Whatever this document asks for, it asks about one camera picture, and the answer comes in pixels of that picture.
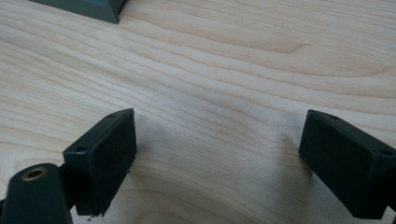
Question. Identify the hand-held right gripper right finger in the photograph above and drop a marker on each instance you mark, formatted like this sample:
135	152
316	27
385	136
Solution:
342	165

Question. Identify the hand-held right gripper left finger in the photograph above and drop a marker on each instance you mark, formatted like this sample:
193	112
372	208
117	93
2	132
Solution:
99	161

